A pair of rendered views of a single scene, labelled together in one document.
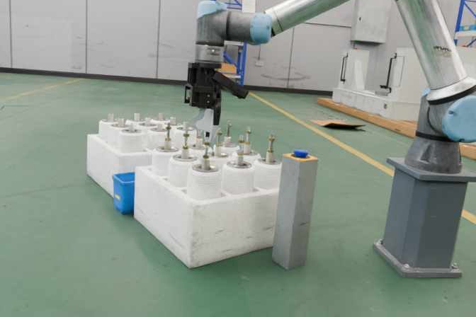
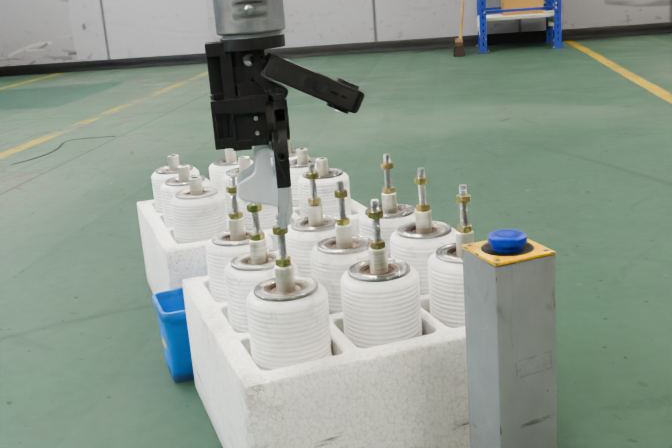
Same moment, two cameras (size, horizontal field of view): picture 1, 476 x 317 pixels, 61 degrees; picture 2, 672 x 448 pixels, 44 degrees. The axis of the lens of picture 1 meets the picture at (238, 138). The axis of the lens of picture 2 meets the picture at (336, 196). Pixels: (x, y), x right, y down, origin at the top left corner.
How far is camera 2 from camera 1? 36 cm
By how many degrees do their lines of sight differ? 18
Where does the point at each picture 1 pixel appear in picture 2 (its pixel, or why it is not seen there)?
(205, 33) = not seen: outside the picture
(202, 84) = (242, 92)
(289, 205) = (488, 377)
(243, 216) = (389, 399)
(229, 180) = (353, 313)
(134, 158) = (201, 255)
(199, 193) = (270, 351)
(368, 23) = not seen: outside the picture
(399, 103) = not seen: outside the picture
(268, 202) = (459, 361)
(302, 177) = (508, 307)
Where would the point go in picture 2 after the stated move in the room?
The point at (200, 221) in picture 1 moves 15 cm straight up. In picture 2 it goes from (270, 420) to (257, 292)
